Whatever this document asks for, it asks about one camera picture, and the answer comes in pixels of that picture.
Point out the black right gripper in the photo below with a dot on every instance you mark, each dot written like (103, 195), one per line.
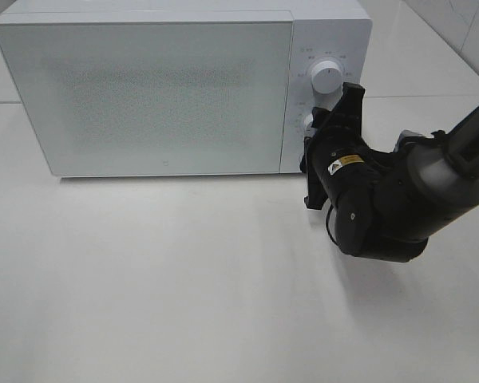
(335, 159)

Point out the white microwave knob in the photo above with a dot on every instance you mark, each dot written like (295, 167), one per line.
(308, 129)
(326, 76)

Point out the white microwave door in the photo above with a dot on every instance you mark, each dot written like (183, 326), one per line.
(153, 99)

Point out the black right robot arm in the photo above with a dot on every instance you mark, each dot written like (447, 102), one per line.
(386, 205)

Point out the white microwave oven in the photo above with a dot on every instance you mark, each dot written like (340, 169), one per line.
(337, 30)

